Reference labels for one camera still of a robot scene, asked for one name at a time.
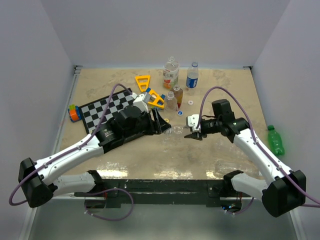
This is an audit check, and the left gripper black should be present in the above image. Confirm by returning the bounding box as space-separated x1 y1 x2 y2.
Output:
124 107 171 139

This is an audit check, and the clear plastic bottle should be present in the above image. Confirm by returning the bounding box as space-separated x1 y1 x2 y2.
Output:
169 125 190 135

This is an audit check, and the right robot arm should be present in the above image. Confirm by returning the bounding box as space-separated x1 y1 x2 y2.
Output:
186 99 307 217

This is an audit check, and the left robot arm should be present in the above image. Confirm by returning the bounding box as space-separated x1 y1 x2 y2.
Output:
18 105 171 208

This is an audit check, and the clear empty bottle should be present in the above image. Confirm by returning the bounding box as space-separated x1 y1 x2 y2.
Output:
164 91 178 111

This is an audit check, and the amber tea bottle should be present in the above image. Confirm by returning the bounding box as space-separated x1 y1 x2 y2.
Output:
173 85 183 109

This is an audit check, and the fruit tea bottle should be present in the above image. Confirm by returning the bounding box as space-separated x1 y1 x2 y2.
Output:
162 56 180 89

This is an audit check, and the blue label water bottle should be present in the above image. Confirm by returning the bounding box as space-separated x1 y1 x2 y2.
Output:
186 61 199 89

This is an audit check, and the green soda bottle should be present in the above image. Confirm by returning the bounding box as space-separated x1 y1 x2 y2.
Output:
267 125 285 156

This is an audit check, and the black white chessboard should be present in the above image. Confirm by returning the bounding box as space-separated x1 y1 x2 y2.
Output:
78 87 141 135

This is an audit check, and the colourful toy block car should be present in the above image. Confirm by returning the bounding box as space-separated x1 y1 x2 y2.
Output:
68 104 81 123

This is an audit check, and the yellow triangle frame near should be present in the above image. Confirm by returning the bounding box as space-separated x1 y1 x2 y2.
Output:
148 89 164 110

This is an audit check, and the yellow triangle frame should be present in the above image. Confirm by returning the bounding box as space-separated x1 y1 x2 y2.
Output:
148 89 164 110
135 75 151 93

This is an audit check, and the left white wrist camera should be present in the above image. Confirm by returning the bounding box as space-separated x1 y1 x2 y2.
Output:
130 92 151 112

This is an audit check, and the yellow triangle frame far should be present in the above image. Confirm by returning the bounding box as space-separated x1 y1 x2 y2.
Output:
135 75 151 93

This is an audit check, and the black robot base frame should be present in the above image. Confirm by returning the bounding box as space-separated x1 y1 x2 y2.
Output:
90 179 247 212

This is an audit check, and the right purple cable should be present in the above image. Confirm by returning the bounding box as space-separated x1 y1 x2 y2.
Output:
198 86 320 208

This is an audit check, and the purple cable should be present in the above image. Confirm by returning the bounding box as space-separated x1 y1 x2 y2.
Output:
8 83 135 206
198 86 320 208

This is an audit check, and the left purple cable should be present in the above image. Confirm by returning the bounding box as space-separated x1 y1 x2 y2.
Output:
8 83 135 206

